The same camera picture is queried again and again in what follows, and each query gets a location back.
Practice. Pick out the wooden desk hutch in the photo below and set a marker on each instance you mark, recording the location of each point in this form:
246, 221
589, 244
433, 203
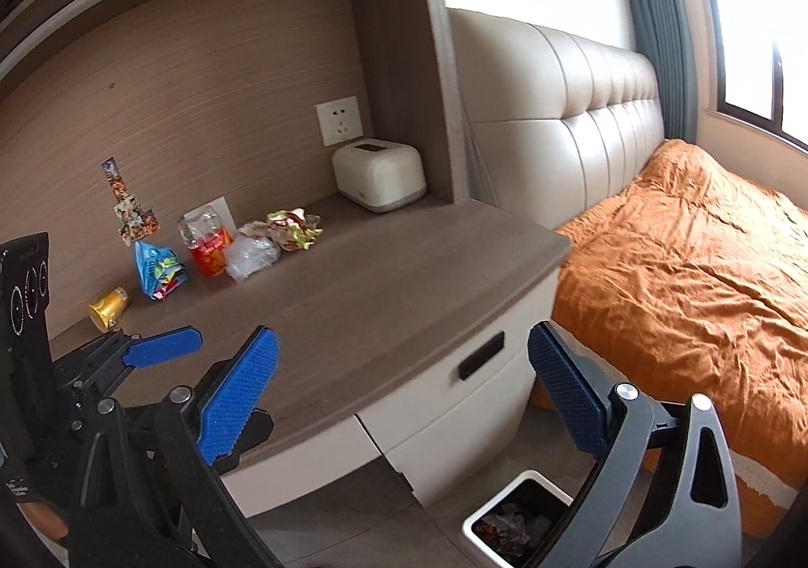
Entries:
391, 38

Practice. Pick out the blue snack bag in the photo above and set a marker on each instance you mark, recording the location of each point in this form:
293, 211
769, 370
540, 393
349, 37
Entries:
154, 268

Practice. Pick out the dark framed window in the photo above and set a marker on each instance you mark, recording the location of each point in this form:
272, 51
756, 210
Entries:
751, 19

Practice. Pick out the white padded headboard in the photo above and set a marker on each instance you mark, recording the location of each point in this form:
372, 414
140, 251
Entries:
568, 113

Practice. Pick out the crumpled gold foil wrapper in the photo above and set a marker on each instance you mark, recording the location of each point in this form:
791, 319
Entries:
293, 229

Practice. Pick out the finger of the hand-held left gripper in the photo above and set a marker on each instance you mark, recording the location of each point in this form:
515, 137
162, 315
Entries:
252, 426
161, 347

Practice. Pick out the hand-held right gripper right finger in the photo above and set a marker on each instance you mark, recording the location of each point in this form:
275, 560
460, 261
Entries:
568, 397

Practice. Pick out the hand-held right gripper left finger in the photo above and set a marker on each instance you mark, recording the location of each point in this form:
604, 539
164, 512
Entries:
240, 397

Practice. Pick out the white tissue box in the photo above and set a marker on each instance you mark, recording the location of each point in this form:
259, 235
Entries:
379, 167

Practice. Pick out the white wall socket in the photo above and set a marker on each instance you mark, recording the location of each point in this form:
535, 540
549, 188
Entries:
222, 211
338, 121

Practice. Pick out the red label plastic bottle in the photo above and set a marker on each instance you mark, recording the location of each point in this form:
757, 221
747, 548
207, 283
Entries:
205, 243

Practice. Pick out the crumpled clear plastic bag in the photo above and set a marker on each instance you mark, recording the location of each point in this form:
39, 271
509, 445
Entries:
251, 257

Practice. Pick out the white trash bin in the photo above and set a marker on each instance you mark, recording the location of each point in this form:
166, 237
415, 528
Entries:
524, 517

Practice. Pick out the grey blue curtain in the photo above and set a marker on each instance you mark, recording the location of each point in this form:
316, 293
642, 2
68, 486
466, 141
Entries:
656, 6

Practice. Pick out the crumpled pale paper wrapper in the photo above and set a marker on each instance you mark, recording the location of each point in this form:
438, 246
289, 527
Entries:
254, 228

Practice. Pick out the bed with orange blanket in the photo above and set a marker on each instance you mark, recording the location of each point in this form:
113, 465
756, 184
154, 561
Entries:
694, 290

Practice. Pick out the white desk drawer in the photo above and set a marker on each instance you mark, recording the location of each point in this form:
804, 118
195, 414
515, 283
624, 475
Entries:
442, 416

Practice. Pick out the yellow plastic cup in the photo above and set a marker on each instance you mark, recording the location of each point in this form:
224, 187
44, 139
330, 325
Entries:
108, 308

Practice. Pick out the person's left forearm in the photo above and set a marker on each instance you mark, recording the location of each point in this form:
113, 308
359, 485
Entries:
47, 520

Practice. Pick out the colourful wall stickers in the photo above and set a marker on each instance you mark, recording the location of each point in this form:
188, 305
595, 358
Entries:
129, 202

